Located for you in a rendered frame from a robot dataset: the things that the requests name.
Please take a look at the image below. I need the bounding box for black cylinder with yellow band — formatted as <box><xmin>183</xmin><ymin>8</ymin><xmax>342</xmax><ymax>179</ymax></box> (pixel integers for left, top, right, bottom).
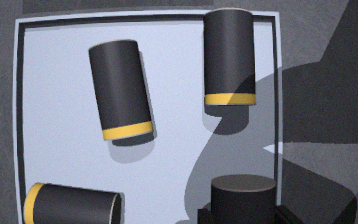
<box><xmin>88</xmin><ymin>39</ymin><xmax>154</xmax><ymax>141</ymax></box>
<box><xmin>211</xmin><ymin>174</ymin><xmax>276</xmax><ymax>224</ymax></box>
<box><xmin>203</xmin><ymin>8</ymin><xmax>256</xmax><ymax>106</ymax></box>
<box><xmin>23</xmin><ymin>182</ymin><xmax>121</xmax><ymax>224</ymax></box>

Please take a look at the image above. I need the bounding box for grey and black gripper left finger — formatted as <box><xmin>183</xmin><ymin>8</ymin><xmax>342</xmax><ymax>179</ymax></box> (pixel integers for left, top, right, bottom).
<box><xmin>198</xmin><ymin>209</ymin><xmax>215</xmax><ymax>224</ymax></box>

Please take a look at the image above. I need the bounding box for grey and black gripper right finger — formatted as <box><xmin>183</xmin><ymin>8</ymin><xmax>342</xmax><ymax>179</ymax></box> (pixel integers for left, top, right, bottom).
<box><xmin>274</xmin><ymin>205</ymin><xmax>304</xmax><ymax>224</ymax></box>

